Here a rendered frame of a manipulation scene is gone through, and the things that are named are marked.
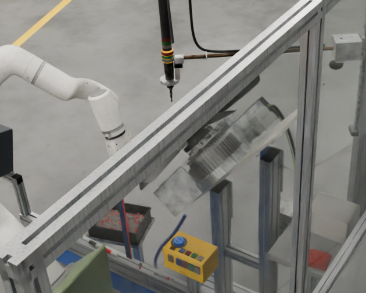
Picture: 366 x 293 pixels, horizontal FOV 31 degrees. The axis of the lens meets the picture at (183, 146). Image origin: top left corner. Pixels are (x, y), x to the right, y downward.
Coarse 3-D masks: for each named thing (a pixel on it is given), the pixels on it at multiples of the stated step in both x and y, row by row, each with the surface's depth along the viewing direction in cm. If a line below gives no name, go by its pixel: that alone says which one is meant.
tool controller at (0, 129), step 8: (0, 128) 254; (8, 128) 254; (0, 136) 250; (8, 136) 254; (0, 144) 252; (8, 144) 255; (0, 152) 253; (8, 152) 256; (0, 160) 254; (8, 160) 258; (0, 168) 255; (8, 168) 259; (0, 176) 256
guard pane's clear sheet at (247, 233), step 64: (256, 128) 129; (320, 128) 162; (192, 192) 114; (256, 192) 139; (320, 192) 177; (64, 256) 88; (128, 256) 102; (192, 256) 121; (256, 256) 150; (320, 256) 196
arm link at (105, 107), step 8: (96, 96) 222; (104, 96) 221; (112, 96) 225; (96, 104) 222; (104, 104) 222; (112, 104) 224; (96, 112) 224; (104, 112) 223; (112, 112) 224; (104, 120) 224; (112, 120) 225; (120, 120) 227; (104, 128) 226; (112, 128) 226
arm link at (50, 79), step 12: (48, 72) 219; (60, 72) 221; (36, 84) 220; (48, 84) 219; (60, 84) 220; (72, 84) 221; (84, 84) 228; (96, 84) 231; (60, 96) 221; (72, 96) 222; (84, 96) 232
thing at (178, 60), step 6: (180, 54) 229; (174, 60) 230; (180, 60) 227; (174, 66) 228; (180, 66) 228; (162, 78) 233; (174, 78) 233; (162, 84) 232; (168, 84) 231; (174, 84) 231
